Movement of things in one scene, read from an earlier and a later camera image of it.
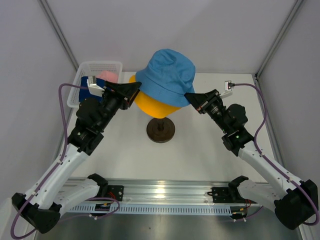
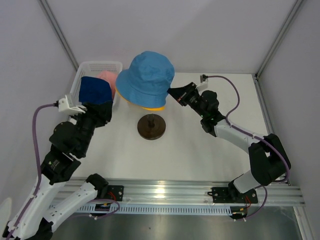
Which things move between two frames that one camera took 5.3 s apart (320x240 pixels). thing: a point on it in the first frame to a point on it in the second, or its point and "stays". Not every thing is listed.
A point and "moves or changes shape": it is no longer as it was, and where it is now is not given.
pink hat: x=108 y=76 stays
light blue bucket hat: x=167 y=77 moves or changes shape
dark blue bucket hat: x=84 y=93 stays
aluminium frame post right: x=297 y=4 stays
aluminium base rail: x=160 y=190 stays
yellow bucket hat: x=152 y=108 moves or changes shape
